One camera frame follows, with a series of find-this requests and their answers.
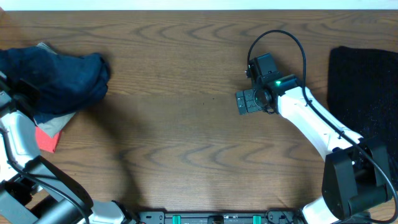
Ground folded red garment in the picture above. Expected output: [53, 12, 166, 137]
[35, 127, 62, 153]

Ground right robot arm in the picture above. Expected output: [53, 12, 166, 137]
[236, 72, 397, 223]

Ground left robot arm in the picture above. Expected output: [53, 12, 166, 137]
[1, 80, 139, 223]

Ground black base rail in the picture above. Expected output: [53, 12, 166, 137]
[136, 209, 308, 224]

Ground folded khaki shorts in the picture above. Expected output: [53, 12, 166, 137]
[34, 42, 77, 139]

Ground black knit garment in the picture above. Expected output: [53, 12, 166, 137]
[327, 47, 397, 185]

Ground navy blue shorts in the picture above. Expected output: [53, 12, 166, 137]
[1, 47, 111, 123]

